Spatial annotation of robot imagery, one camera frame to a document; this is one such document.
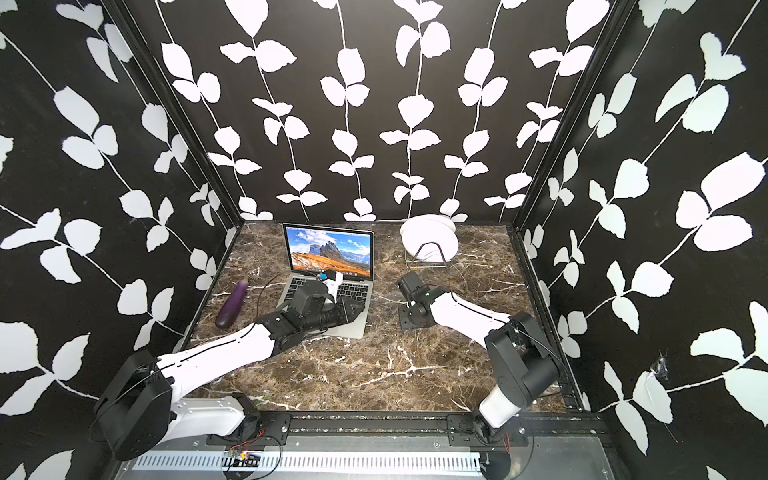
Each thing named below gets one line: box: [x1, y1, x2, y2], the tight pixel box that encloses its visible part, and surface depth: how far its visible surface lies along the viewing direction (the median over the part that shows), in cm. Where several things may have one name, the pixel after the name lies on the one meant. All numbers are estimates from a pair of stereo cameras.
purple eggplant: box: [215, 279, 248, 328], surface depth 96 cm
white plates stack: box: [400, 214, 459, 262], surface depth 98 cm
